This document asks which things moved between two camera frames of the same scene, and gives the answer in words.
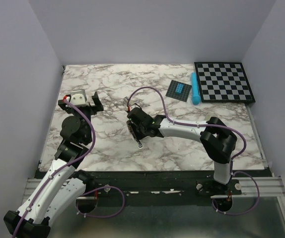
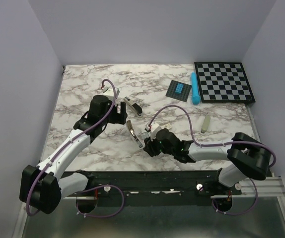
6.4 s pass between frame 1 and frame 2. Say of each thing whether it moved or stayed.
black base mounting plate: stayed
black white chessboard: stayed
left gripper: moved
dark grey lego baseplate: stayed
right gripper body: moved
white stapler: stayed
